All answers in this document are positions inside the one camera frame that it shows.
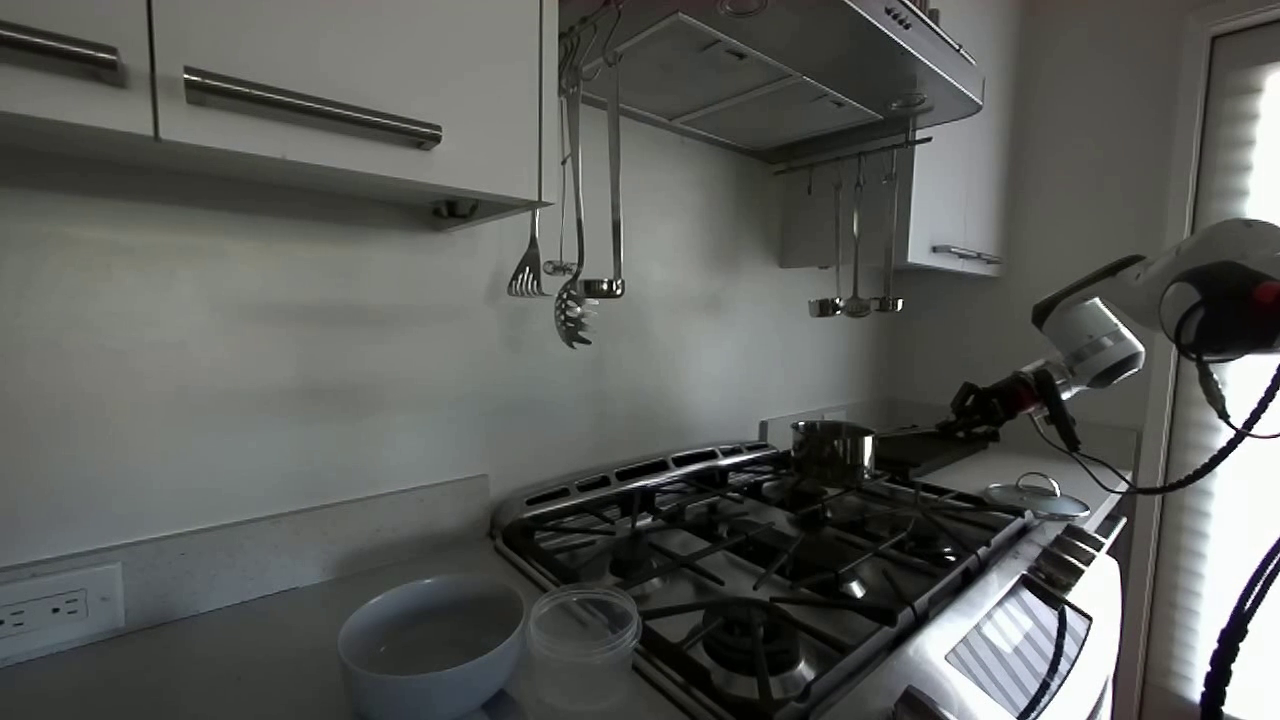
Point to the hanging small ladle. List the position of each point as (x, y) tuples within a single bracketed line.
[(831, 303)]

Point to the glass pot lid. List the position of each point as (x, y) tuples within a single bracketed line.
[(1040, 498)]

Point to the stainless range hood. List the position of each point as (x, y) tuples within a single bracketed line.
[(768, 74)]

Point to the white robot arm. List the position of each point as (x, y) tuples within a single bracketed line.
[(1208, 296)]

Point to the hanging metal spoon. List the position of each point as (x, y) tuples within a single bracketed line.
[(885, 284)]

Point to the clear plastic container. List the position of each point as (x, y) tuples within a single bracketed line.
[(583, 646)]

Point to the hanging metal ladle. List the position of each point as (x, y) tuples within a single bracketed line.
[(615, 284)]

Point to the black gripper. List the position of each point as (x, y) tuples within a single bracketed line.
[(994, 405)]

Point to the white wall outlet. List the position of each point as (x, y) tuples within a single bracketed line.
[(49, 615)]

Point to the white corner cabinet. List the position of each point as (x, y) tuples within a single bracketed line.
[(933, 205)]

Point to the stainless steel gas stove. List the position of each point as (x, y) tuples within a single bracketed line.
[(777, 594)]

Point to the silver pot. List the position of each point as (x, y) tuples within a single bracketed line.
[(832, 450)]

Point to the white ceramic bowl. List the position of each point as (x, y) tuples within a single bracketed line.
[(429, 649)]

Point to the hanging pasta spoon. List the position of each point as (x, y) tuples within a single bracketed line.
[(574, 296)]

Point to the white upper cabinet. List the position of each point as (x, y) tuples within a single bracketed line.
[(426, 102)]

